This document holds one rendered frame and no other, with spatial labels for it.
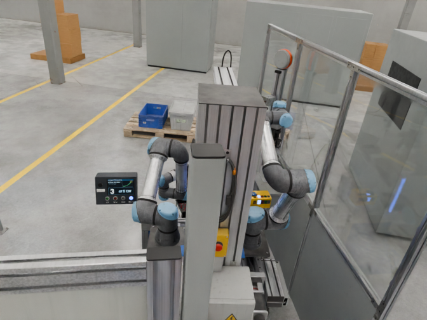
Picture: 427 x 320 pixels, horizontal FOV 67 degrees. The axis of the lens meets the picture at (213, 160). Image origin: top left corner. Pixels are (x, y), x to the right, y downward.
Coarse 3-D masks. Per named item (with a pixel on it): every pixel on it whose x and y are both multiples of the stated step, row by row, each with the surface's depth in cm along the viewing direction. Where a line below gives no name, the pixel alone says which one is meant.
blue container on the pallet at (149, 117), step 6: (144, 108) 570; (150, 108) 587; (156, 108) 588; (162, 108) 586; (144, 114) 574; (150, 114) 591; (156, 114) 592; (162, 114) 592; (144, 120) 537; (150, 120) 569; (156, 120) 536; (162, 120) 538; (144, 126) 542; (150, 126) 542; (156, 126) 541; (162, 126) 541
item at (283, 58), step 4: (276, 52) 268; (280, 52) 265; (284, 52) 263; (288, 52) 262; (276, 56) 269; (280, 56) 266; (284, 56) 264; (288, 56) 262; (292, 56) 265; (276, 60) 270; (280, 60) 267; (284, 60) 265; (288, 60) 263; (292, 60) 266; (276, 64) 271; (280, 64) 268; (284, 64) 266; (288, 64) 265; (280, 68) 270; (284, 68) 268
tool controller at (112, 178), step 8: (96, 176) 208; (104, 176) 209; (112, 176) 209; (120, 176) 210; (128, 176) 211; (136, 176) 212; (96, 184) 207; (104, 184) 208; (112, 184) 209; (120, 184) 210; (128, 184) 211; (136, 184) 212; (96, 192) 209; (104, 192) 210; (120, 192) 211; (128, 192) 212; (136, 192) 213; (96, 200) 210; (104, 200) 211; (112, 200) 212; (120, 200) 213; (128, 200) 214; (136, 200) 214
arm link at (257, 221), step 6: (252, 210) 188; (258, 210) 188; (264, 210) 191; (252, 216) 184; (258, 216) 184; (264, 216) 187; (252, 222) 184; (258, 222) 185; (264, 222) 186; (252, 228) 186; (258, 228) 187; (264, 228) 188; (252, 234) 188
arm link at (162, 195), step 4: (160, 188) 223; (168, 188) 225; (172, 188) 226; (160, 192) 225; (164, 192) 224; (168, 192) 224; (172, 192) 224; (160, 196) 226; (164, 196) 226; (168, 196) 225; (172, 196) 224; (164, 200) 227
